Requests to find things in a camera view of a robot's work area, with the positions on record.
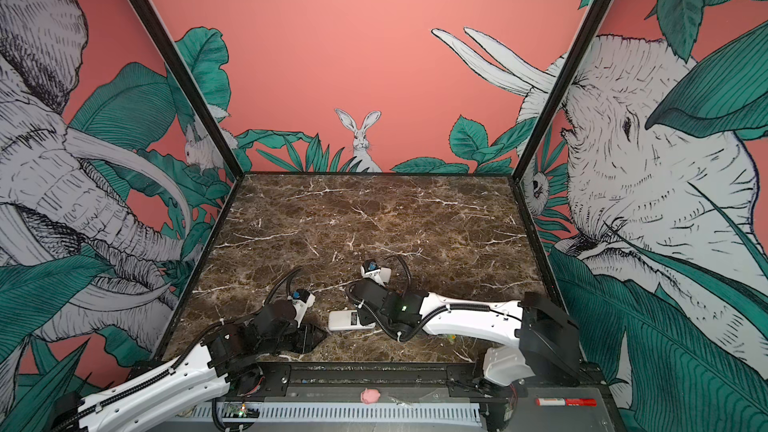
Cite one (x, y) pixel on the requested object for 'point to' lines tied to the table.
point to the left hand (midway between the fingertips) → (324, 333)
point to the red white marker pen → (587, 402)
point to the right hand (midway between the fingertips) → (359, 300)
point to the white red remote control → (346, 320)
